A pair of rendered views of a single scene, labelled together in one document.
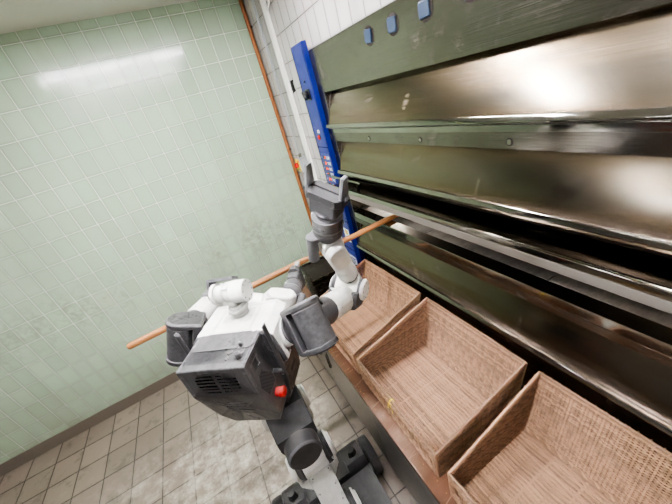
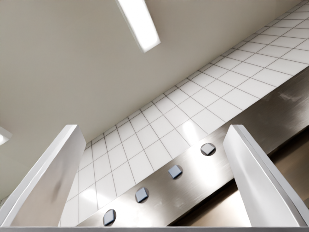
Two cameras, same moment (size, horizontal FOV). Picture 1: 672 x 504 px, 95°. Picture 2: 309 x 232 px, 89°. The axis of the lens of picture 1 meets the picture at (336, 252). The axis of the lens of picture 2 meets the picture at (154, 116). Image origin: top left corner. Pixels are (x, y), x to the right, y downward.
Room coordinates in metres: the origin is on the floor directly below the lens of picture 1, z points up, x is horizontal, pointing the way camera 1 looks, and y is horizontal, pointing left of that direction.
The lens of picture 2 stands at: (0.72, 0.04, 1.67)
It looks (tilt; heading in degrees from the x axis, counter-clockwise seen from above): 52 degrees up; 286
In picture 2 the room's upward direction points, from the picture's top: 37 degrees counter-clockwise
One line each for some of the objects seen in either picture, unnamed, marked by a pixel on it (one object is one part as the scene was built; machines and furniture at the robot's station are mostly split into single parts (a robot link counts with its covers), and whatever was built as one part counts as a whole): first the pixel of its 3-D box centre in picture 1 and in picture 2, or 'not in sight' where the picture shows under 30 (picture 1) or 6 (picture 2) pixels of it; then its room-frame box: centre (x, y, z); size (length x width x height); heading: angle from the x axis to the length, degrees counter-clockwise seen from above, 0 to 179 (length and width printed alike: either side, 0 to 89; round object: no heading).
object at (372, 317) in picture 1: (362, 309); not in sight; (1.47, -0.06, 0.72); 0.56 x 0.49 x 0.28; 21
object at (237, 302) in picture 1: (233, 295); not in sight; (0.79, 0.33, 1.46); 0.10 x 0.07 x 0.09; 75
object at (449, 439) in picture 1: (431, 371); not in sight; (0.92, -0.26, 0.72); 0.56 x 0.49 x 0.28; 19
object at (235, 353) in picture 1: (250, 359); not in sight; (0.73, 0.35, 1.26); 0.34 x 0.30 x 0.36; 75
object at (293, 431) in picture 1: (288, 415); not in sight; (0.70, 0.31, 1.00); 0.28 x 0.13 x 0.18; 20
